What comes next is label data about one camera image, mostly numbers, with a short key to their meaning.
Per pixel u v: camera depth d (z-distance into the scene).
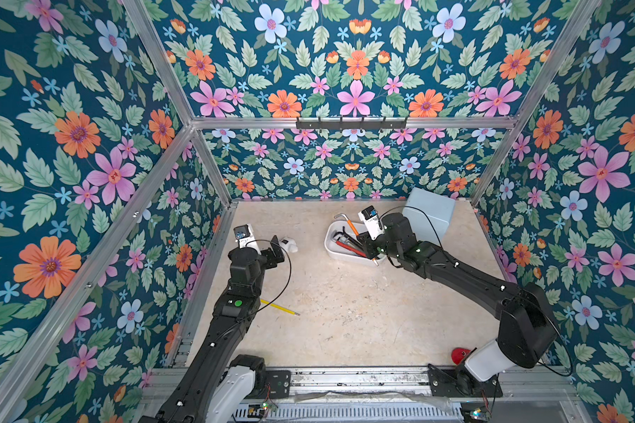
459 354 0.78
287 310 0.88
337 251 0.97
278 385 0.74
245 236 0.64
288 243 1.01
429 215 0.93
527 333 0.44
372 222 0.72
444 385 0.74
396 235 0.64
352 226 0.83
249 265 0.56
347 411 0.70
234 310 0.54
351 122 0.93
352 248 1.01
